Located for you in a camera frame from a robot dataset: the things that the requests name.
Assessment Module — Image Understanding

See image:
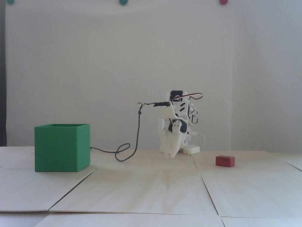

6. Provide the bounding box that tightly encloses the red white black servo cable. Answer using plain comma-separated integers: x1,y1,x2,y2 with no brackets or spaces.
172,92,204,102
189,103,199,125

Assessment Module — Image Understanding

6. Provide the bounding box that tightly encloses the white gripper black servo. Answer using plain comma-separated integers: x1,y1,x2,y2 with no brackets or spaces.
158,117,192,159

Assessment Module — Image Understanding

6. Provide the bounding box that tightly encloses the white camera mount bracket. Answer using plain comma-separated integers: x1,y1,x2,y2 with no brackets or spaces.
162,106,176,118

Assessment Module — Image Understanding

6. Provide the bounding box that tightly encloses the green open box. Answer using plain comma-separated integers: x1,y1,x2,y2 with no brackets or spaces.
33,123,92,174

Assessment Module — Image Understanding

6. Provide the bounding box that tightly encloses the white power cable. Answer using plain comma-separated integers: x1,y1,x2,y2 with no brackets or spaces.
191,132,207,151

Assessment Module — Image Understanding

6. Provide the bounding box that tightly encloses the light plywood panel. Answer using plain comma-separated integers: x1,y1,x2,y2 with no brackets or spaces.
220,213,302,227
46,145,219,222
200,166,302,222
18,206,227,227
0,150,98,214
191,147,302,178

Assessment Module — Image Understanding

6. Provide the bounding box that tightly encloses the black wrist camera board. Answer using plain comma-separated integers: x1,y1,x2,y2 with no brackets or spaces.
153,101,172,109

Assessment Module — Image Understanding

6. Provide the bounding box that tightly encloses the dark window frame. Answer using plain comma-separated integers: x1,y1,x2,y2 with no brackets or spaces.
0,0,12,147

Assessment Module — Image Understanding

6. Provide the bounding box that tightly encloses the thin black camera cable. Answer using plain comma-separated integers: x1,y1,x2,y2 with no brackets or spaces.
88,101,157,164

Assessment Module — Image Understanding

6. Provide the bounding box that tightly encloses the red block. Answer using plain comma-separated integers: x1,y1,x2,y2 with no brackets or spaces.
215,155,236,168

